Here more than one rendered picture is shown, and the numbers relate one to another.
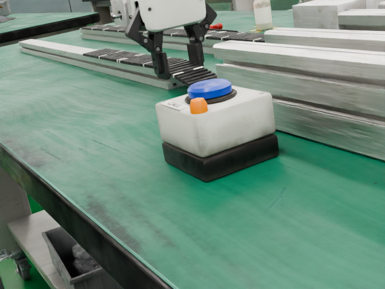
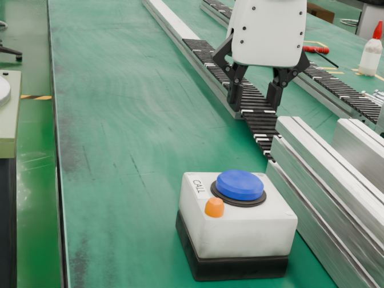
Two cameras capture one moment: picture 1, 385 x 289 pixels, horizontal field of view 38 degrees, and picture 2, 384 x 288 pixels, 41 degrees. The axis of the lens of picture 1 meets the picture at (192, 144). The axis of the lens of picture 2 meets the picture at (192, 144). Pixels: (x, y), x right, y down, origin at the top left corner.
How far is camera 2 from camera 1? 15 cm
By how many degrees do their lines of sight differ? 11
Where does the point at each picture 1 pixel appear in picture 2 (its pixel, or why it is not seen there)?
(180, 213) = not seen: outside the picture
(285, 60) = (332, 181)
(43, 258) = not seen: hidden behind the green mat
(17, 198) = not seen: hidden behind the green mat
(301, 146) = (311, 274)
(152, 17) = (241, 50)
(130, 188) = (124, 250)
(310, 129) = (329, 262)
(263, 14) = (371, 59)
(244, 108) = (262, 225)
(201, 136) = (204, 239)
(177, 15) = (267, 55)
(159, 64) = (233, 95)
